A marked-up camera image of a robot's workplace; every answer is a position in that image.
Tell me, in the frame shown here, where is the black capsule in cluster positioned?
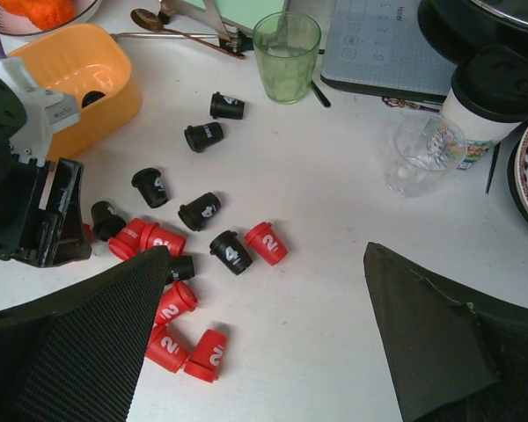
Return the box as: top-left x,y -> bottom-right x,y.
165,255 -> 195,285

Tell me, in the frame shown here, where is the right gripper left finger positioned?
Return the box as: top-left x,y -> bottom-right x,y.
0,247 -> 171,421

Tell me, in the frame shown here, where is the red capsule cluster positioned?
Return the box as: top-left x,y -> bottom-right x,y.
145,324 -> 192,373
154,280 -> 198,325

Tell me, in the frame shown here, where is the orange storage basket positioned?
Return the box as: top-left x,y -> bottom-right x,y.
11,23 -> 142,161

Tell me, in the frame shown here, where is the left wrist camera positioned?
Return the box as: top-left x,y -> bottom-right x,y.
0,57 -> 80,167

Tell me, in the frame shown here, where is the red capsule pair right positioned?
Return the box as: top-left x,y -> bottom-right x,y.
139,222 -> 186,257

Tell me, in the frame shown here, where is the green cutting board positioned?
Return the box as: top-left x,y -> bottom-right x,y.
216,0 -> 289,33

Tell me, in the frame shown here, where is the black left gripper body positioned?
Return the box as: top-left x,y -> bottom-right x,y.
0,158 -> 92,267

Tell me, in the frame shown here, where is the red capsule pair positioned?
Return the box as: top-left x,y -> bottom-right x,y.
139,222 -> 186,257
107,218 -> 149,260

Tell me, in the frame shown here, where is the black capsule top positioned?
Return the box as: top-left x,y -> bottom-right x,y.
209,91 -> 246,120

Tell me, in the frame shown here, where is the red capsule cluster left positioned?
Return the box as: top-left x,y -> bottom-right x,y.
154,280 -> 198,325

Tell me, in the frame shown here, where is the copper spoon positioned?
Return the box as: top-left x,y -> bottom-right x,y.
130,9 -> 246,60

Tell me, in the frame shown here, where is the grey induction cooker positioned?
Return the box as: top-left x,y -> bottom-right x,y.
320,0 -> 456,105

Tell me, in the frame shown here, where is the black capsule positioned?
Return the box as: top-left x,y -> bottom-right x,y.
184,122 -> 224,153
81,91 -> 106,108
91,200 -> 127,242
209,91 -> 246,120
178,193 -> 222,231
131,167 -> 168,208
165,255 -> 195,285

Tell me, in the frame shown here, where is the coffee cup black lid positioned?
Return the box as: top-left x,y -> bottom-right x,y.
435,43 -> 528,172

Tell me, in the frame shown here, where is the fruit bowl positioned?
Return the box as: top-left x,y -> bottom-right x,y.
0,0 -> 102,38

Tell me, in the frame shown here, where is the silver spoon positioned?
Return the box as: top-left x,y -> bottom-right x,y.
110,33 -> 219,40

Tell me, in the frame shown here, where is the clear plastic cup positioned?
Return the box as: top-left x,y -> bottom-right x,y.
380,113 -> 467,198

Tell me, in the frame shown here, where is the orange right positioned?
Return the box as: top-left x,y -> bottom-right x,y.
0,0 -> 77,31

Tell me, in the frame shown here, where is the red capsule pair left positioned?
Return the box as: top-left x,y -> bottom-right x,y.
107,218 -> 149,260

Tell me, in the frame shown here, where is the black capsule beside red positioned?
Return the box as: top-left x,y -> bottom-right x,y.
91,200 -> 127,242

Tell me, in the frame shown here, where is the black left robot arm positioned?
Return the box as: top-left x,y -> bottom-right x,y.
0,79 -> 92,267

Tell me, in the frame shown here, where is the green glass cup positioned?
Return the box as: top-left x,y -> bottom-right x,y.
253,11 -> 331,108

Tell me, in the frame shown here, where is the black capsule numbered four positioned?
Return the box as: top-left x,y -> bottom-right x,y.
209,230 -> 253,275

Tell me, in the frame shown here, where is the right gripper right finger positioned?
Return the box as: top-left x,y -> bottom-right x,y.
363,243 -> 528,421

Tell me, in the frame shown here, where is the black frying pan with lid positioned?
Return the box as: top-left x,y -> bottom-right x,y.
417,0 -> 528,63

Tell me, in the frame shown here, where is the red capsule cluster right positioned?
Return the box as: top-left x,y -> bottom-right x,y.
145,324 -> 192,373

